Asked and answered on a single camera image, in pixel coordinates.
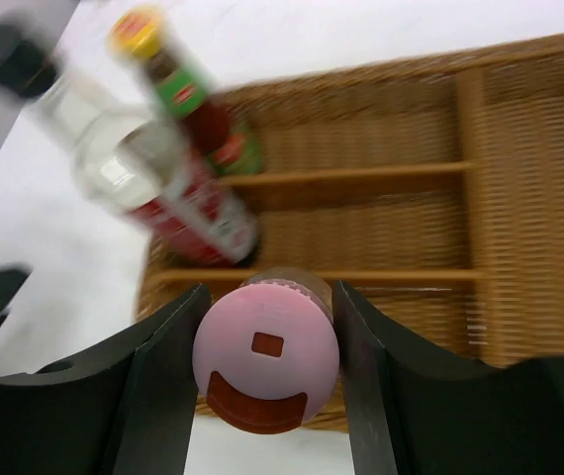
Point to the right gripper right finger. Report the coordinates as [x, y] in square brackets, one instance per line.
[413, 407]

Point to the green red sauce bottle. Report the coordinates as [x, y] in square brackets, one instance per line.
[181, 92]

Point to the clear bottle black cap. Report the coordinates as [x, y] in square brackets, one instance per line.
[126, 159]

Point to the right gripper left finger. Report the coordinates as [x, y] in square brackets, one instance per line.
[123, 406]

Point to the spice jar pink lid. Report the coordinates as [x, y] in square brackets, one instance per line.
[265, 356]

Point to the woven wicker divided basket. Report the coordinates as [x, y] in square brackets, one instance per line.
[434, 185]

